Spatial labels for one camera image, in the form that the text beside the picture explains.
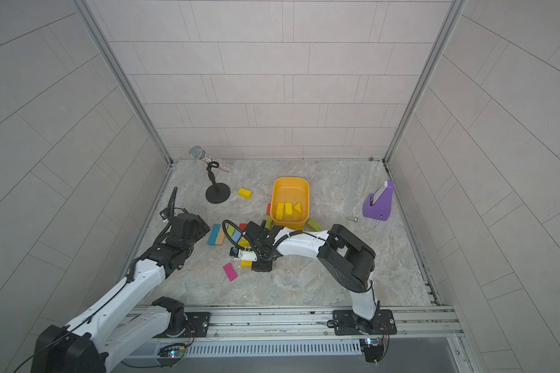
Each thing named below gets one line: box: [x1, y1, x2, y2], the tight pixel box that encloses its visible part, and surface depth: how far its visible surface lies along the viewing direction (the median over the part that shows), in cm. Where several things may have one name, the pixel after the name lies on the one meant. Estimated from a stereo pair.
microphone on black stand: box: [189, 145, 234, 204], surface depth 103 cm
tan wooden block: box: [216, 225, 226, 246], surface depth 90 cm
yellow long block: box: [275, 202, 285, 221], surface depth 98 cm
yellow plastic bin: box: [270, 176, 311, 231], surface depth 101 cm
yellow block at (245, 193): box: [237, 187, 253, 200], surface depth 104 cm
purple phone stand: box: [362, 180, 395, 221], surface depth 93 cm
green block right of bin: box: [306, 219, 323, 233], surface depth 95 cm
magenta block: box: [223, 262, 238, 282], surface depth 84 cm
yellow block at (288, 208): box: [284, 202, 294, 215], surface depth 100 cm
